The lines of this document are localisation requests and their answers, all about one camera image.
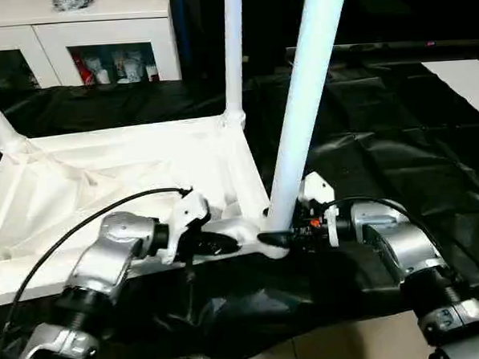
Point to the white plastic table top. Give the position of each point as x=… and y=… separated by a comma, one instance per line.
x=102, y=174

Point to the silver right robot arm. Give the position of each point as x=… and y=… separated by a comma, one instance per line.
x=403, y=239

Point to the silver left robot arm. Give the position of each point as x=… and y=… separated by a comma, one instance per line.
x=106, y=251

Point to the black work mat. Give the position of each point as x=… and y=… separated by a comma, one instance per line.
x=382, y=140

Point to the white jar behind glass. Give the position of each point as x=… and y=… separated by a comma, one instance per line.
x=152, y=72

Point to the white bottle behind glass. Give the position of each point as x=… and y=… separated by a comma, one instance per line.
x=102, y=77

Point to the long black bar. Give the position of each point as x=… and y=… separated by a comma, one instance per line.
x=397, y=45

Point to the red packet behind glass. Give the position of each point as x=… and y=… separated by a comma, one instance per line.
x=83, y=71

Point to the flat white sheet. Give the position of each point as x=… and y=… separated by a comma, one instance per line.
x=463, y=87

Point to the white glass-door cabinet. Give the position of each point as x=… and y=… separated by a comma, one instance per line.
x=75, y=35

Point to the patterned bowl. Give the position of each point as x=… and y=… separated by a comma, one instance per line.
x=73, y=1

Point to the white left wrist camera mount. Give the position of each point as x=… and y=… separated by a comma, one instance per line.
x=187, y=214

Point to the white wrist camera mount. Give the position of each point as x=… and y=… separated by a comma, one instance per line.
x=318, y=191
x=187, y=214

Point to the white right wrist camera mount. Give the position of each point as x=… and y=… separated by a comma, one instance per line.
x=318, y=191

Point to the dark blue upright post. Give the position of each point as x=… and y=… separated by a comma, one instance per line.
x=180, y=30

